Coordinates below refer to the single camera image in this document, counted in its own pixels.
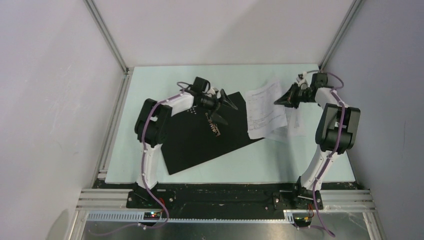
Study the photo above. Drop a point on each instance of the white slotted cable duct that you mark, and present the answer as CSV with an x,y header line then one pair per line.
x,y
141,217

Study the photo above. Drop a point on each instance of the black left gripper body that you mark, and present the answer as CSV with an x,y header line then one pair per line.
x,y
210,103

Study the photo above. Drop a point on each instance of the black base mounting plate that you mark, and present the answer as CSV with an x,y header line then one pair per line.
x,y
221,200

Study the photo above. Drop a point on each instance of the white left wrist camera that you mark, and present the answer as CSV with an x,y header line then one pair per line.
x,y
214,92

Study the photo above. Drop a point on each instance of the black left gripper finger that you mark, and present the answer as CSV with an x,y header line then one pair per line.
x,y
217,119
225,100

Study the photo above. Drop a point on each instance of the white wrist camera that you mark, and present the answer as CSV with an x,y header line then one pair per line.
x,y
214,92
301,81

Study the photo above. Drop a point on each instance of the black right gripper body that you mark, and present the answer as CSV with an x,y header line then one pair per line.
x,y
302,96

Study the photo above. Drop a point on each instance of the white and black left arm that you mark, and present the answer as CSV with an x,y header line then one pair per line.
x,y
152,122

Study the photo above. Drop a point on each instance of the red folder with black inside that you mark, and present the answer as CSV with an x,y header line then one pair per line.
x,y
192,138

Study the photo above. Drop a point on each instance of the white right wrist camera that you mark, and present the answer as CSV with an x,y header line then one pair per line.
x,y
301,81

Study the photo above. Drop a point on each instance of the printed paper sheet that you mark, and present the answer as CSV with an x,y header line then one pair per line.
x,y
263,116

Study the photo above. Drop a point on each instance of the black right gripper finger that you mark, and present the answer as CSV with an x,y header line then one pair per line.
x,y
286,102
291,93

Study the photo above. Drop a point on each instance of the aluminium frame rail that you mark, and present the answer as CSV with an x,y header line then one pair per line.
x,y
106,34

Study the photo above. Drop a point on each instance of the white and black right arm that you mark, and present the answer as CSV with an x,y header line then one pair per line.
x,y
336,131

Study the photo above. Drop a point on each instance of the lower printed paper sheets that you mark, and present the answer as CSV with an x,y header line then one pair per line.
x,y
295,127

